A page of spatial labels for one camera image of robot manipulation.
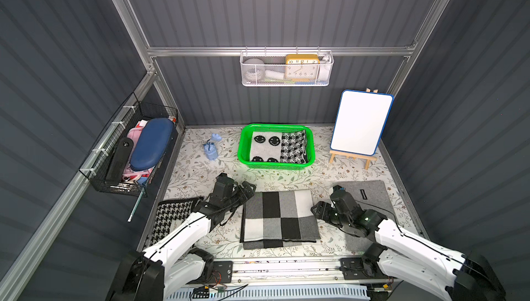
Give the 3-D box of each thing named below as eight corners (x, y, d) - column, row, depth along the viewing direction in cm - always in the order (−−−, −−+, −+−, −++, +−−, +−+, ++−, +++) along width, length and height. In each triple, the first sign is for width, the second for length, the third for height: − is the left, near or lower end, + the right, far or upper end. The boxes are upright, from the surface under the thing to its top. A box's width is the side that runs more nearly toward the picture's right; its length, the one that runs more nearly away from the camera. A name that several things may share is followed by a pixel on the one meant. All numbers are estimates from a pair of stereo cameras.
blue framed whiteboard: (326, 158, 108) (343, 109, 82) (327, 138, 117) (342, 88, 91) (367, 164, 105) (398, 116, 79) (364, 144, 114) (392, 94, 88)
